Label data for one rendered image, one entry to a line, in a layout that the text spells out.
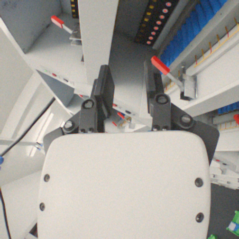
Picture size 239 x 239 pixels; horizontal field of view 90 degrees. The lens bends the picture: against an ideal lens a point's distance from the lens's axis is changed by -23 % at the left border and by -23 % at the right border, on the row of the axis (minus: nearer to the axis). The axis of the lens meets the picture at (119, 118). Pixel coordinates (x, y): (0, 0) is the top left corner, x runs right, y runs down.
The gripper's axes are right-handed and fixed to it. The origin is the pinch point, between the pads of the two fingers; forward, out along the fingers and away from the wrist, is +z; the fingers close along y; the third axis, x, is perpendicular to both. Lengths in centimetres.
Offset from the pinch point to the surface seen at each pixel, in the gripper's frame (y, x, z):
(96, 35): -4.4, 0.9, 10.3
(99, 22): -3.2, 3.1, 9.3
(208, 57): 11.8, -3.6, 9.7
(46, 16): -25.0, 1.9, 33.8
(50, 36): -25.1, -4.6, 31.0
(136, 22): 0.7, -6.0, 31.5
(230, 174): 48, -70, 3
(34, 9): -24.4, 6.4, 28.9
